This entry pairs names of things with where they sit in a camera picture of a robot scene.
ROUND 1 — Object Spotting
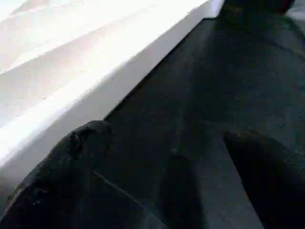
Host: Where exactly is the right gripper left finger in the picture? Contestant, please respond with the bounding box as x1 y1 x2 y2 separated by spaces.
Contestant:
0 120 113 229

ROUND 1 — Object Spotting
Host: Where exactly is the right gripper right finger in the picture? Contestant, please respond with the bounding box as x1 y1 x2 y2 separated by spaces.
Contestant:
223 130 305 229

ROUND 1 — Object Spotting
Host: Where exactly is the white plastic table top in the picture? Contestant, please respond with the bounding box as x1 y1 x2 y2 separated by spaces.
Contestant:
0 0 226 200

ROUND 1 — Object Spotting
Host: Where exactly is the black work mat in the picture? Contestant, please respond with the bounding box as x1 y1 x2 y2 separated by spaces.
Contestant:
7 0 305 229

